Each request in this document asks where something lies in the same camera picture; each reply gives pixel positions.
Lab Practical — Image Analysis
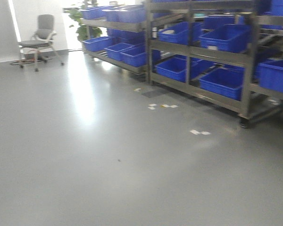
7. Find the blue bin far rack lower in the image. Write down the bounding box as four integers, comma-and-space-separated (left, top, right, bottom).
121, 45, 148, 67

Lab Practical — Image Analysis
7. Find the near steel shelf rack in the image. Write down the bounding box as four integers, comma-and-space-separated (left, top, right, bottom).
145, 0, 283, 128

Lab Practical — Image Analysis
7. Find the steel shelf rack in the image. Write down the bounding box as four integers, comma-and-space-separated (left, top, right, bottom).
82, 3, 149, 81
145, 0, 283, 128

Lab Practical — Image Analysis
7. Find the far steel shelf rack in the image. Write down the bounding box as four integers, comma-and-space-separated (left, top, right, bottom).
82, 3, 149, 81

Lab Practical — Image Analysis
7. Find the blue bin lower front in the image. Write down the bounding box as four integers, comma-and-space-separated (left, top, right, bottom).
199, 68, 244, 101

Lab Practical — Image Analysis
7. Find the green potted plant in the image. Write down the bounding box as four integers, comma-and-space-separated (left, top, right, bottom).
63, 0, 102, 42

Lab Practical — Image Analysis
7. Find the blue bin far right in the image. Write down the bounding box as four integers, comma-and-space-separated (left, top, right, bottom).
259, 59, 283, 93

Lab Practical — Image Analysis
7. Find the blue bin middle left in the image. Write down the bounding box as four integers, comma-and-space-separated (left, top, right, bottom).
158, 22, 203, 45

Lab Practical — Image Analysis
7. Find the grey office chair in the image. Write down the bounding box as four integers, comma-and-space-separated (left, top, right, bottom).
18, 14, 64, 72

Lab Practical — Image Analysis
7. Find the blue bin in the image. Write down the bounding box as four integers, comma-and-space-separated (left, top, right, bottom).
155, 57, 201, 82
158, 22, 203, 45
199, 24, 251, 53
199, 68, 244, 101
259, 59, 283, 93

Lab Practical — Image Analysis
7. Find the blue bin middle front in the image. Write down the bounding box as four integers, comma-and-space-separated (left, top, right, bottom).
199, 24, 251, 53

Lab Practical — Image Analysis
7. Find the blue bin lower left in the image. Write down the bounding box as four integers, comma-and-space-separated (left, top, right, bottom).
155, 57, 201, 82

